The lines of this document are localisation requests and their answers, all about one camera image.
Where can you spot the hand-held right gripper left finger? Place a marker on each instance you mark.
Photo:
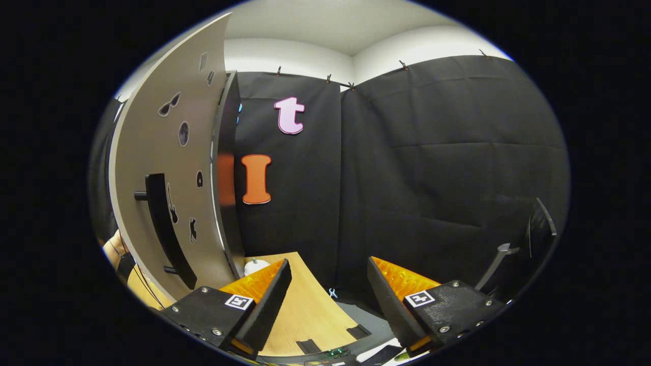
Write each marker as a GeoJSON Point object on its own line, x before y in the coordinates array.
{"type": "Point", "coordinates": [269, 305]}

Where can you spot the row of backdrop clips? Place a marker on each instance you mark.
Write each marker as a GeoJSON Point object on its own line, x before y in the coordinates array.
{"type": "Point", "coordinates": [403, 65]}

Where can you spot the white round device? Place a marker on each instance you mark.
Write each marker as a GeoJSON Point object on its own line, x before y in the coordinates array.
{"type": "Point", "coordinates": [255, 267]}

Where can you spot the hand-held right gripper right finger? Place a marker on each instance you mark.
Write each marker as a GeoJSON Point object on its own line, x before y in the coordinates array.
{"type": "Point", "coordinates": [391, 310]}

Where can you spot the beige cabinet door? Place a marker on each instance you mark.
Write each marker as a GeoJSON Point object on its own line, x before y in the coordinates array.
{"type": "Point", "coordinates": [152, 142]}

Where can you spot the black backdrop cloth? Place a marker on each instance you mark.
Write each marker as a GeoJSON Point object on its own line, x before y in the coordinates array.
{"type": "Point", "coordinates": [432, 178]}

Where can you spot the black tape strip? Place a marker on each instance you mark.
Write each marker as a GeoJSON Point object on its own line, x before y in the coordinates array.
{"type": "Point", "coordinates": [358, 331]}
{"type": "Point", "coordinates": [307, 345]}

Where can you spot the black device with lights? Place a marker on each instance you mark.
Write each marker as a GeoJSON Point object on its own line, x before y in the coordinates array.
{"type": "Point", "coordinates": [330, 352]}

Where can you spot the grey cabinet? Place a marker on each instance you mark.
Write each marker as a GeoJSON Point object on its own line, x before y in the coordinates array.
{"type": "Point", "coordinates": [227, 229]}

